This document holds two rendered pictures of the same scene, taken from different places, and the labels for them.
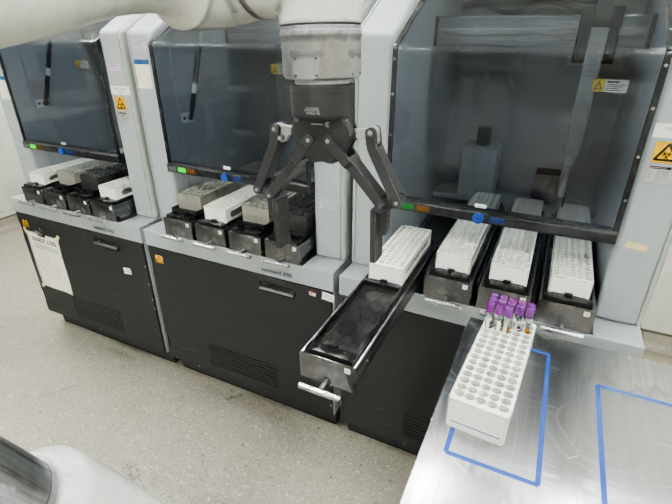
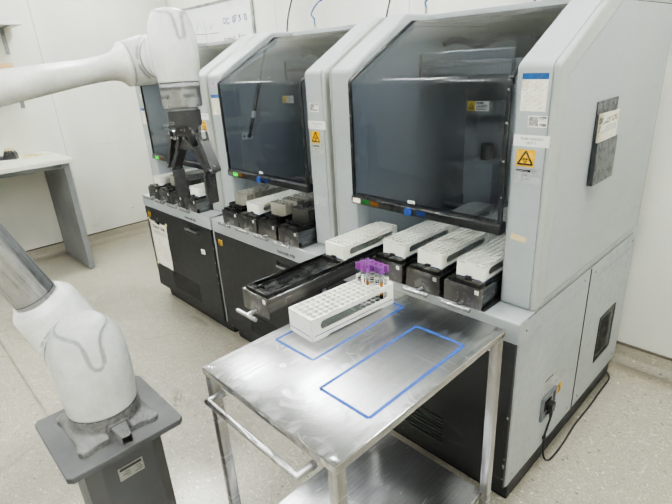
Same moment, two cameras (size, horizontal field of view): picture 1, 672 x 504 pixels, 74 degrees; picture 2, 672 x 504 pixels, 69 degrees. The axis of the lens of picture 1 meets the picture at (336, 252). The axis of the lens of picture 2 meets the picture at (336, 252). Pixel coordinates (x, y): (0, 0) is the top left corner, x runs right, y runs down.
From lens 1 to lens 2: 0.84 m
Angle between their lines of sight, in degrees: 20
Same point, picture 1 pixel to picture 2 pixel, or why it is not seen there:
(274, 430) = not seen: hidden behind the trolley
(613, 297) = (510, 283)
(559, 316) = (459, 294)
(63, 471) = (58, 286)
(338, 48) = (176, 93)
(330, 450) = not seen: hidden behind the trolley
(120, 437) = (178, 373)
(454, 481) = (266, 351)
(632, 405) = (427, 338)
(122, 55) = (204, 92)
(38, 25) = (25, 95)
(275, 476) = not seen: hidden behind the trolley
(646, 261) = (527, 251)
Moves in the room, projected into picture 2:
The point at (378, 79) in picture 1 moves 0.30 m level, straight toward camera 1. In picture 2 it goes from (343, 104) to (304, 114)
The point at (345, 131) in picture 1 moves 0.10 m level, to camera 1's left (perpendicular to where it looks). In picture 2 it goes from (190, 133) to (154, 133)
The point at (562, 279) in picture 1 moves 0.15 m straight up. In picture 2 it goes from (463, 263) to (465, 217)
